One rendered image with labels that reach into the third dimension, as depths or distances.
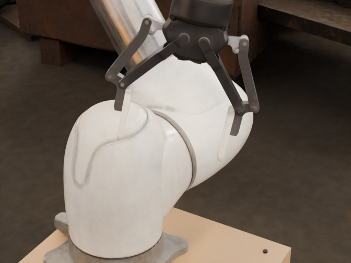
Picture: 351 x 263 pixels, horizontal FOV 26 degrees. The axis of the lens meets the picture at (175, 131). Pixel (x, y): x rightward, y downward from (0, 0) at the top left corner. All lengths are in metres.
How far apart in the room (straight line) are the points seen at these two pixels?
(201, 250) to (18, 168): 1.15
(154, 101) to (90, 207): 0.22
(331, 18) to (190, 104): 1.40
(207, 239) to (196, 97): 0.25
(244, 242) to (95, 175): 0.33
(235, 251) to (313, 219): 0.84
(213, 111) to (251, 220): 0.86
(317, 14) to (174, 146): 1.50
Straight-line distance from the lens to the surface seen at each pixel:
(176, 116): 1.23
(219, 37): 0.96
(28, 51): 3.16
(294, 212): 2.15
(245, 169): 2.32
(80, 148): 1.14
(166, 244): 1.29
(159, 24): 0.96
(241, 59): 0.96
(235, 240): 1.34
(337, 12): 2.65
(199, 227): 1.36
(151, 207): 1.17
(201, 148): 1.24
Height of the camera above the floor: 1.23
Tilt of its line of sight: 29 degrees down
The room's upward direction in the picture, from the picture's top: straight up
